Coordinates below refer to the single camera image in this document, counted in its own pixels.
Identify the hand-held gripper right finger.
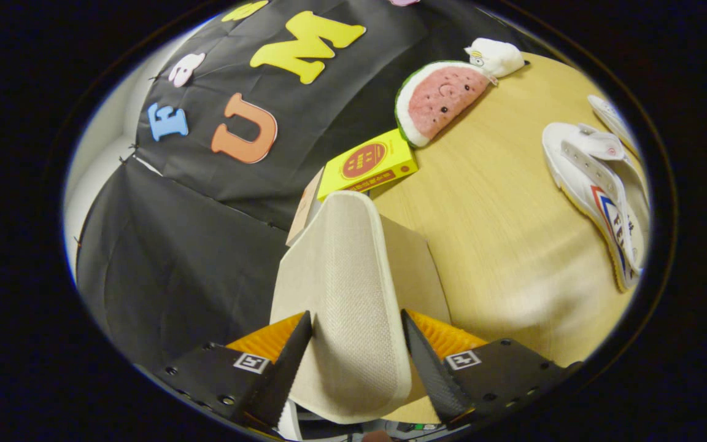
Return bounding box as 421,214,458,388
401,309,581,427

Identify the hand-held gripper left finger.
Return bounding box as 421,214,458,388
157,311,313,430

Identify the watermelon slice plush toy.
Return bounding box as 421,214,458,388
395,60,493,149

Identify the white canvas shoe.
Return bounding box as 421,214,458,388
541,122,650,293
587,94,641,161

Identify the beige fabric storage box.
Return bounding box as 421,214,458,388
271,190,452,425

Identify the yellow book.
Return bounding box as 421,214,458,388
317,128,419,201

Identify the white plush toy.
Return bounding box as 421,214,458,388
465,37,526,79

